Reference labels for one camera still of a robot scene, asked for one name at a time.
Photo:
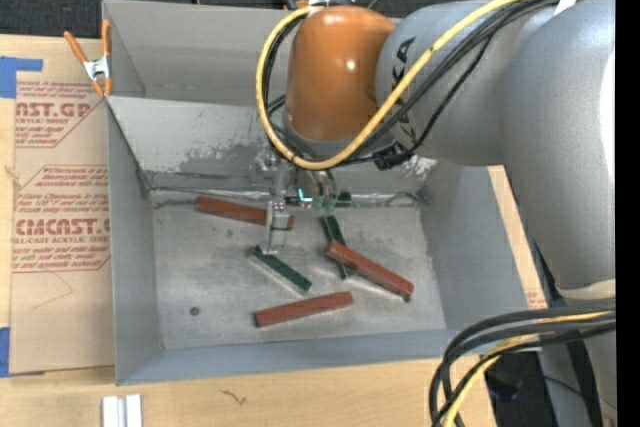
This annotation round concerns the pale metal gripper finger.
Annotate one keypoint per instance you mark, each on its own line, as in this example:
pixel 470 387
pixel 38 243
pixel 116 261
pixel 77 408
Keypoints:
pixel 276 237
pixel 286 221

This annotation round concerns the dark green flat block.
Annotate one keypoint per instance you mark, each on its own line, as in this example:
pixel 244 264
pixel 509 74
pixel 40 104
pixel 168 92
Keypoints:
pixel 334 231
pixel 285 271

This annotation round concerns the red-brown flat block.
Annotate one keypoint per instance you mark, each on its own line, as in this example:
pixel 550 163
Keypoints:
pixel 372 271
pixel 302 309
pixel 225 209

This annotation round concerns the grey metal bin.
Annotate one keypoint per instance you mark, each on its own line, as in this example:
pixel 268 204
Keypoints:
pixel 210 275

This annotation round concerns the brown cardboard board, red print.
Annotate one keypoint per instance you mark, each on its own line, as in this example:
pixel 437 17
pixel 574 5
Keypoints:
pixel 60 305

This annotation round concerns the black cylinder on white bracket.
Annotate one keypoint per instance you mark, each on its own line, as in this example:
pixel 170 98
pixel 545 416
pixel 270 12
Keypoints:
pixel 395 160

